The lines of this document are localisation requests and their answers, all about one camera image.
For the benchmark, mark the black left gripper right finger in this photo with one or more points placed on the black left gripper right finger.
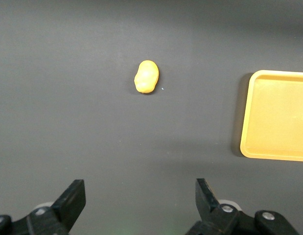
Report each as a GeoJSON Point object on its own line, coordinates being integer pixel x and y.
{"type": "Point", "coordinates": [210, 203]}

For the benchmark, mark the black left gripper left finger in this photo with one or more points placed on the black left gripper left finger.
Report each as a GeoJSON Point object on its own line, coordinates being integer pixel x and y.
{"type": "Point", "coordinates": [68, 203]}

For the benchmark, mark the yellow plastic tray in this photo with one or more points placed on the yellow plastic tray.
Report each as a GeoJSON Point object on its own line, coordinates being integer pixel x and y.
{"type": "Point", "coordinates": [276, 117]}

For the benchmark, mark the yellow potato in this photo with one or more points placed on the yellow potato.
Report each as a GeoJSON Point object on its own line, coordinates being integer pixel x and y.
{"type": "Point", "coordinates": [146, 77]}

